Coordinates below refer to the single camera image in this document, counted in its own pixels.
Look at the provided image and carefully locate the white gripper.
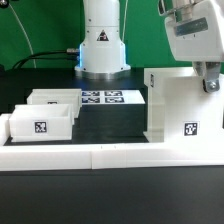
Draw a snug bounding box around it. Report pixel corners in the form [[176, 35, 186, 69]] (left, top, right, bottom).
[[163, 0, 224, 93]]

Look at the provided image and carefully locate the white drawer cabinet frame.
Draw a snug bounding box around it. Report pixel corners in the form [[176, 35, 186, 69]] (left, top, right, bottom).
[[144, 67, 224, 143]]

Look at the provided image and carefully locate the white front drawer box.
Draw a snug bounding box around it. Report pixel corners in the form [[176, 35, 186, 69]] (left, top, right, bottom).
[[9, 104, 73, 142]]

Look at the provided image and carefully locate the white drawer box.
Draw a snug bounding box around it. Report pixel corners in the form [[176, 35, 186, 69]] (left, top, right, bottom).
[[27, 89, 82, 118], [9, 104, 73, 142]]

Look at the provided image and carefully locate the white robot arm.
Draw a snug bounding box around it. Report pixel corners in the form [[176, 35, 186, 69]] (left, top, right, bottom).
[[75, 0, 224, 92]]

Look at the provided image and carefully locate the white rear drawer box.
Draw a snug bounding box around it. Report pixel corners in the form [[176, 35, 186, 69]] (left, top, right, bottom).
[[27, 89, 82, 118]]

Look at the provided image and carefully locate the white fiducial marker sheet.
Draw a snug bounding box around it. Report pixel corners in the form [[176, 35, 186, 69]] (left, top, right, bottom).
[[82, 90, 145, 105]]

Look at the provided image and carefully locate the black cable bundle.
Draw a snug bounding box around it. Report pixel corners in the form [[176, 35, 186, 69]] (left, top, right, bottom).
[[11, 48, 81, 70]]

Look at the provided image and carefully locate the thin white cable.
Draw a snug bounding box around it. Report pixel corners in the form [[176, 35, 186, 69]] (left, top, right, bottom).
[[8, 3, 38, 69]]

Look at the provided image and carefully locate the white U-shaped border wall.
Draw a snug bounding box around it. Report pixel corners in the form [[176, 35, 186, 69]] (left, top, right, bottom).
[[0, 114, 224, 171]]

